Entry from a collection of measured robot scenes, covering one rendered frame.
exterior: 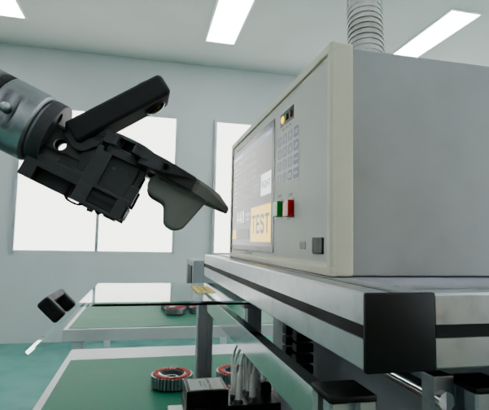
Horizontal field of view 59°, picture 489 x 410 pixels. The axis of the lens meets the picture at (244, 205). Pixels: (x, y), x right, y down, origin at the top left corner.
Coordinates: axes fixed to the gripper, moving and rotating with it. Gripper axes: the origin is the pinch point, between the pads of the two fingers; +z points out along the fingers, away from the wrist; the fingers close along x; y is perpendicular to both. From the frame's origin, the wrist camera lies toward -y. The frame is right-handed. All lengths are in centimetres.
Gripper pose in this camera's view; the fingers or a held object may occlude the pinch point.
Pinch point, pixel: (220, 200)
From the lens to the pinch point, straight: 49.1
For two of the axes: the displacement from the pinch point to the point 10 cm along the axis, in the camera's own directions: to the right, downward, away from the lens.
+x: 2.2, -0.8, -9.7
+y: -4.3, 8.9, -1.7
